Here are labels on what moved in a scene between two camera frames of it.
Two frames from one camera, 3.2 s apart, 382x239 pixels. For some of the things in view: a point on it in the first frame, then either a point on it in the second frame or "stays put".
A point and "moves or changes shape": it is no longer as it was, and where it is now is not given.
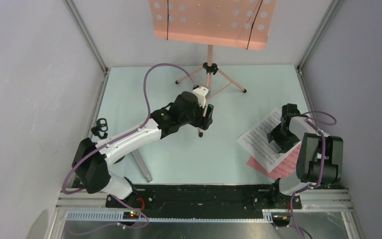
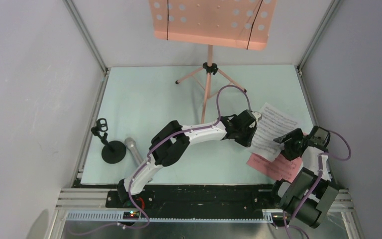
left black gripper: [203, 122] -> [247, 142]
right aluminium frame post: [334, 5] stays put
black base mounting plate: [206, 198] stays put
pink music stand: [239, 23] stays put
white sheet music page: [255, 142] moves or changes shape
